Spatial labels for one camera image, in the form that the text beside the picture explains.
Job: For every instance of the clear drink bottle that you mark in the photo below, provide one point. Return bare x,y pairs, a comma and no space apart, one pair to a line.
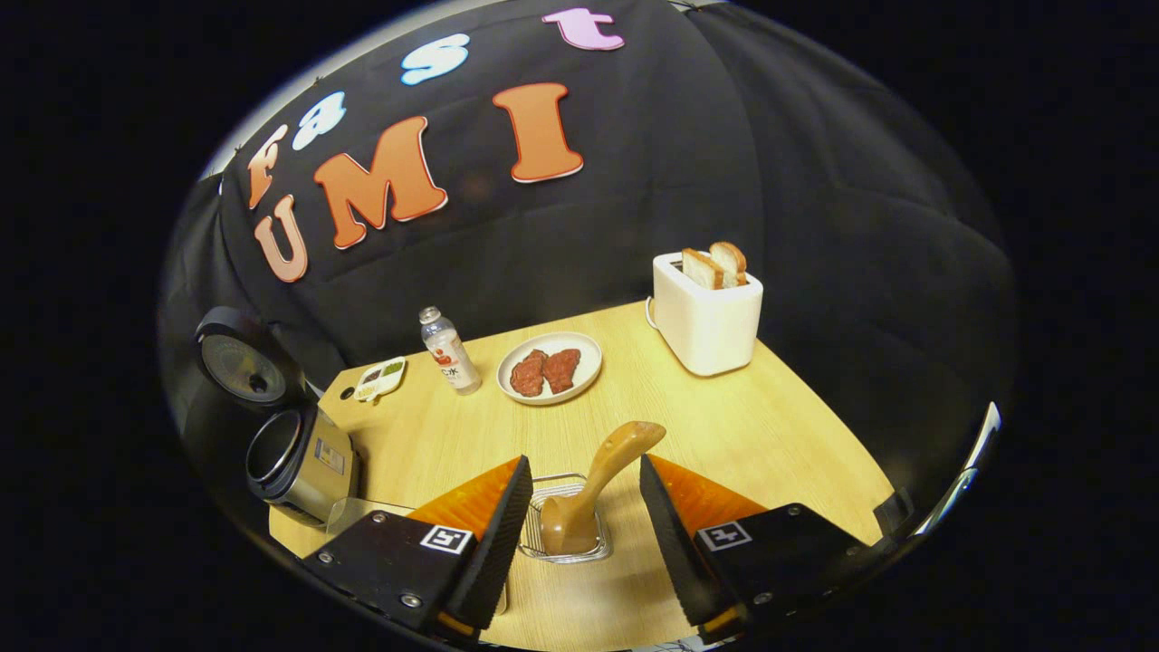
453,358

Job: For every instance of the red meat piece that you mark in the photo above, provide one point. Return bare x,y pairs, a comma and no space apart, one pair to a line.
561,369
528,374

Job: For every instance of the wooden spoon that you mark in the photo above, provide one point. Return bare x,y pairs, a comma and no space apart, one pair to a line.
598,480

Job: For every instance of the white round plate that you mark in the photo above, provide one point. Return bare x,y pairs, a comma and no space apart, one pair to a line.
579,349

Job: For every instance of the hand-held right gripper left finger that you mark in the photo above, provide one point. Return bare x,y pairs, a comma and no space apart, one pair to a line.
493,543

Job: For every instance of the white divided sauce dish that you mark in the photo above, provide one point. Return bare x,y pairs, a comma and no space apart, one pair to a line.
380,378

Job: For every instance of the white toaster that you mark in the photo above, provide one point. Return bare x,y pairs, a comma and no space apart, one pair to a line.
706,330

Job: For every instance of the black backdrop cloth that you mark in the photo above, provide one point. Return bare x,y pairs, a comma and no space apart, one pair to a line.
770,181

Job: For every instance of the dark grey rice cooker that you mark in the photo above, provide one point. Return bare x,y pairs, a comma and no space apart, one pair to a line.
317,471

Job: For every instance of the small black block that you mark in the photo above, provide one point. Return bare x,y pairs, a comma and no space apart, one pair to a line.
892,512

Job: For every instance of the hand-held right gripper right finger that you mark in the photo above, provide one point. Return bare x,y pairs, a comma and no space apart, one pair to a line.
675,543

